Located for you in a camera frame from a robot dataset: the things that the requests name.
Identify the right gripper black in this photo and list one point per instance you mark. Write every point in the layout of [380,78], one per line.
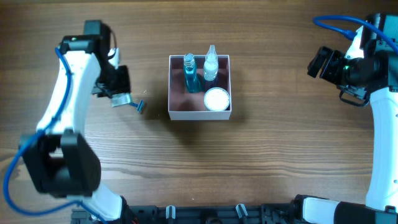
[329,66]

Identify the teal mouthwash bottle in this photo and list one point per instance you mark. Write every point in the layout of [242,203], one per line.
[192,80]

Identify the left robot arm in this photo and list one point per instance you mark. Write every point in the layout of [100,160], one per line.
[59,160]

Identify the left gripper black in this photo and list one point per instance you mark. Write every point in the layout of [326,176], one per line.
[109,86]

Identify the clear spray bottle blue label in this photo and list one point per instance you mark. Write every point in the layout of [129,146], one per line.
[210,68]

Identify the white green box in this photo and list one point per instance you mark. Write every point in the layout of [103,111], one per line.
[121,99]

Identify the blue disposable razor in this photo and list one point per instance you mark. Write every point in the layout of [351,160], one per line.
[139,106]

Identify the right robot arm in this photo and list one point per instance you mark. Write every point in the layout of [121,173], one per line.
[379,37]

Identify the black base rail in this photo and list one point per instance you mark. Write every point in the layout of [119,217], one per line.
[236,214]

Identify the cotton swab round container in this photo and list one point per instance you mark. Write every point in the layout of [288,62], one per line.
[217,99]

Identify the white box with pink interior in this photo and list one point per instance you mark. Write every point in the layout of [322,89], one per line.
[183,105]

